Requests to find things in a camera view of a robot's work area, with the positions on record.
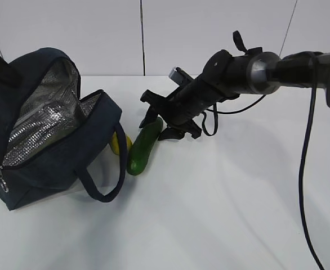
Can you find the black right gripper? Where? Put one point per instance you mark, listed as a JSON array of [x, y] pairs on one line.
[[173, 114]]

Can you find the green cucumber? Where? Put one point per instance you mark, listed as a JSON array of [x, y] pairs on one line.
[[139, 153]]

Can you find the yellow lemon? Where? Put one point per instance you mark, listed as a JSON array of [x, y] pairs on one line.
[[114, 144]]

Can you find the navy blue insulated lunch bag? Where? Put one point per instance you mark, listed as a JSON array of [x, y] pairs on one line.
[[48, 100]]

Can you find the glass container with green lid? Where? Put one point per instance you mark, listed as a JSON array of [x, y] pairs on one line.
[[49, 139]]

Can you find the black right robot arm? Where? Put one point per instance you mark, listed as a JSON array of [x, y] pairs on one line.
[[226, 77]]

